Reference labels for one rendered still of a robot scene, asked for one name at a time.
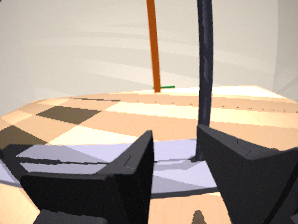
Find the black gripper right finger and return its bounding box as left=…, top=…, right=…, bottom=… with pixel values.
left=197, top=124, right=298, bottom=224

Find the orange handle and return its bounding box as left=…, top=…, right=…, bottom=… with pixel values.
left=146, top=0, right=161, bottom=93

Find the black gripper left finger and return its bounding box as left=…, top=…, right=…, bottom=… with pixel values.
left=20, top=131, right=154, bottom=224

